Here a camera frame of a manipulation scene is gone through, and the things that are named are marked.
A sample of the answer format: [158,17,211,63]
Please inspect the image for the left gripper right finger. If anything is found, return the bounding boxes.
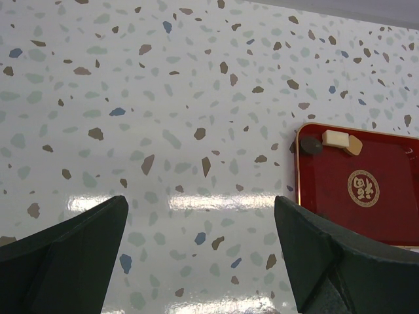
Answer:
[274,196,418,313]

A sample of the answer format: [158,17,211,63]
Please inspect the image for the dark round chocolate top left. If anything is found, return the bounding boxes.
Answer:
[299,137,323,155]

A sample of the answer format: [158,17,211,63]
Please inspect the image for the tan round chocolate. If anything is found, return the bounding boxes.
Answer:
[344,135,363,156]

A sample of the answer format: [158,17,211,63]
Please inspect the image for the red rectangular tray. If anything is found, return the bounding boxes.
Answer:
[294,123,418,247]

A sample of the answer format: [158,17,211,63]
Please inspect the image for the white square chocolate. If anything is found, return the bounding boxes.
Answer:
[322,130,350,148]

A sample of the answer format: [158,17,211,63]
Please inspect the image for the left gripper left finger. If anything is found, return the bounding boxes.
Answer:
[1,196,128,313]

